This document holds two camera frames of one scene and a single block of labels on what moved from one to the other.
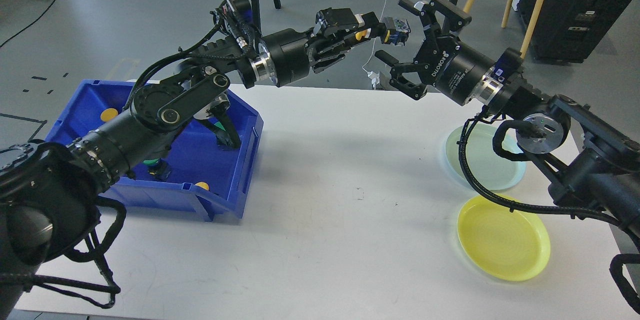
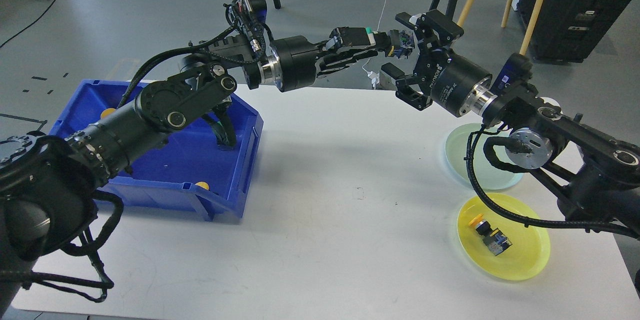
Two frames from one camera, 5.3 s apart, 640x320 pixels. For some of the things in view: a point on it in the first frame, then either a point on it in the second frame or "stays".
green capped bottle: [158, 168] to [393, 42]
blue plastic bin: [207, 181] stays
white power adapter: [375, 78] stays
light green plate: [494, 170] stays
